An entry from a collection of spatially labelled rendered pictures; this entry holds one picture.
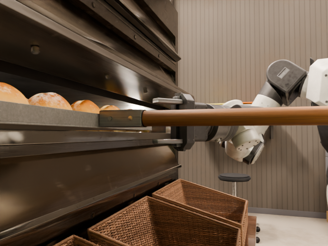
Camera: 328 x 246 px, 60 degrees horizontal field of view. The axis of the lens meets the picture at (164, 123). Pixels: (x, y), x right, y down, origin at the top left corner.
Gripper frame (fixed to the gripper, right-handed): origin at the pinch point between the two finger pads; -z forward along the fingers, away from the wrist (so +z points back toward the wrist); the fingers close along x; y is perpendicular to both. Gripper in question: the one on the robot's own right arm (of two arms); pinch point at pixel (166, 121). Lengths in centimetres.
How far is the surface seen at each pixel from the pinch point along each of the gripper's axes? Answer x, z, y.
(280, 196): -94, 351, -188
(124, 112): 1.5, -10.1, 0.0
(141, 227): -45, 34, -65
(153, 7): 71, 56, -88
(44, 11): 24.0, -20.4, -17.6
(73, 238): -35, -5, -41
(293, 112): 0.7, 6.8, 23.8
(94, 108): 2.4, -13.1, -6.6
